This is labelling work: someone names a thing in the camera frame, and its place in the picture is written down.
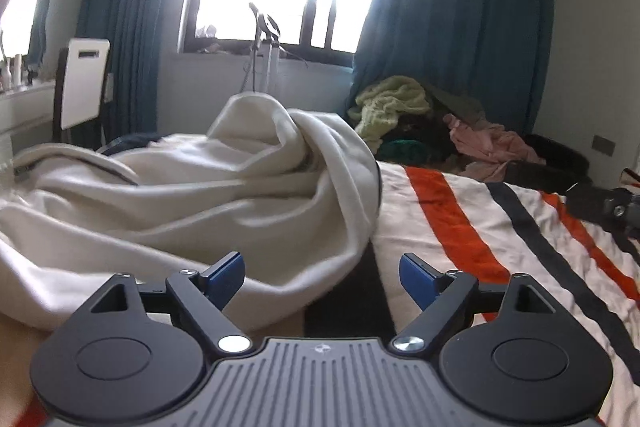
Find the white backed chair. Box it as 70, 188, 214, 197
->
52, 38, 112, 146

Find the yellow knitted cloth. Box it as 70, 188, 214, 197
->
347, 76, 434, 154

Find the oval mirror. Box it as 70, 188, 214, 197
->
0, 0, 41, 64

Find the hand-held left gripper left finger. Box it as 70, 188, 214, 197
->
90, 251, 252, 354

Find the white jacket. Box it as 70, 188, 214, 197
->
0, 93, 383, 333

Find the green cloth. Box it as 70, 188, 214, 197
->
377, 139, 432, 164

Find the garment steamer stand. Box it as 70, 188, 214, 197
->
239, 2, 285, 96

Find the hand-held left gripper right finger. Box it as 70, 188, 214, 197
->
391, 252, 554, 353

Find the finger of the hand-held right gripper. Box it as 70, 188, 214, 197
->
566, 186, 617, 224

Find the pink cloth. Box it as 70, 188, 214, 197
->
444, 114, 547, 182

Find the dark cloth pile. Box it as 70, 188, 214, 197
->
375, 82, 501, 174

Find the grey wall socket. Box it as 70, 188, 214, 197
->
591, 134, 616, 156

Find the black armchair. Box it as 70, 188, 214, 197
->
504, 133, 592, 194

